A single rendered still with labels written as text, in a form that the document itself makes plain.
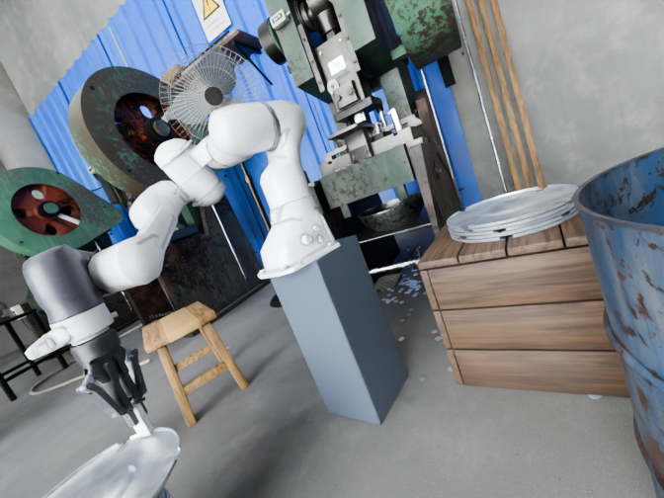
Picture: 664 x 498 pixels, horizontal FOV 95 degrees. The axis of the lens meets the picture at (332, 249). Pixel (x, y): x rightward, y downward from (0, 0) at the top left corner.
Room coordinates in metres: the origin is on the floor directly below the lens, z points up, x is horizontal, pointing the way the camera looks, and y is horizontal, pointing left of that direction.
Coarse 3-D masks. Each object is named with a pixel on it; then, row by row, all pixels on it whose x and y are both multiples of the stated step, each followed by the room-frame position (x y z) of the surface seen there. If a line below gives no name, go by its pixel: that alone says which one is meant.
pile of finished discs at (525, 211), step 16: (512, 192) 0.85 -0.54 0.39; (528, 192) 0.81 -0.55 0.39; (544, 192) 0.74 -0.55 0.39; (560, 192) 0.69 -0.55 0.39; (480, 208) 0.82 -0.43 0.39; (496, 208) 0.74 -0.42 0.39; (512, 208) 0.69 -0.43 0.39; (528, 208) 0.66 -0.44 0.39; (544, 208) 0.60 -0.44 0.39; (560, 208) 0.60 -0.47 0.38; (576, 208) 0.61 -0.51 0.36; (448, 224) 0.77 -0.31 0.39; (464, 224) 0.73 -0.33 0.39; (480, 224) 0.66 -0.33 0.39; (496, 224) 0.63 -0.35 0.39; (512, 224) 0.62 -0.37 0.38; (528, 224) 0.61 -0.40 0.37; (544, 224) 0.60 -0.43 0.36; (464, 240) 0.70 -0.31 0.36; (480, 240) 0.66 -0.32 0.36; (496, 240) 0.64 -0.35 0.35
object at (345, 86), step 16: (320, 48) 1.45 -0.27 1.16; (336, 48) 1.41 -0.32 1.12; (320, 64) 1.46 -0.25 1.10; (336, 64) 1.42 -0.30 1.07; (352, 64) 1.39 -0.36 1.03; (336, 80) 1.43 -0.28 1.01; (352, 80) 1.38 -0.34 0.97; (336, 96) 1.40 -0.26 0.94; (352, 96) 1.38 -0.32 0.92; (368, 96) 1.42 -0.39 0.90
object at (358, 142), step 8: (344, 128) 1.23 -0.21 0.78; (352, 128) 1.23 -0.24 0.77; (360, 128) 1.30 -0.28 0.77; (368, 128) 1.37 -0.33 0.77; (328, 136) 1.27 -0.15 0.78; (336, 136) 1.27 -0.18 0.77; (344, 136) 1.35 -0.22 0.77; (352, 136) 1.35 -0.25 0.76; (360, 136) 1.33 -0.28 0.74; (368, 136) 1.34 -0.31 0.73; (352, 144) 1.35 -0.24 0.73; (360, 144) 1.34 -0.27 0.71; (368, 144) 1.32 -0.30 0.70; (352, 152) 1.36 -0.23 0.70; (360, 152) 1.34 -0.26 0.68; (368, 152) 1.32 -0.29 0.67; (352, 160) 1.36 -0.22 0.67
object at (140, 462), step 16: (160, 432) 0.58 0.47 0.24; (176, 432) 0.55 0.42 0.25; (112, 448) 0.59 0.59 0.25; (128, 448) 0.57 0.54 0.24; (144, 448) 0.55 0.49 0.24; (160, 448) 0.53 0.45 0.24; (176, 448) 0.51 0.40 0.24; (96, 464) 0.56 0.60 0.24; (112, 464) 0.54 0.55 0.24; (128, 464) 0.52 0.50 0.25; (144, 464) 0.50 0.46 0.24; (160, 464) 0.48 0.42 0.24; (64, 480) 0.54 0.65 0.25; (80, 480) 0.53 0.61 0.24; (96, 480) 0.50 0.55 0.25; (112, 480) 0.48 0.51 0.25; (128, 480) 0.47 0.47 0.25; (144, 480) 0.46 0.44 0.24; (160, 480) 0.45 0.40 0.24; (48, 496) 0.52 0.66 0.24; (64, 496) 0.50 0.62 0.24; (80, 496) 0.47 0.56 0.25; (96, 496) 0.46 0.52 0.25; (112, 496) 0.44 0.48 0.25; (128, 496) 0.44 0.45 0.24; (144, 496) 0.43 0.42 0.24
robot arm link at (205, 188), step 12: (204, 168) 0.95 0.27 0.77; (192, 180) 0.93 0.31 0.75; (204, 180) 0.95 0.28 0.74; (216, 180) 0.98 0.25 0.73; (144, 192) 0.89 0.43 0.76; (156, 192) 0.88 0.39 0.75; (168, 192) 0.90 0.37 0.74; (180, 192) 0.93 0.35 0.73; (192, 192) 0.95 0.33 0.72; (204, 192) 0.95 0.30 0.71; (216, 192) 0.97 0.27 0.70; (180, 204) 0.92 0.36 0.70; (204, 204) 0.97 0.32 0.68
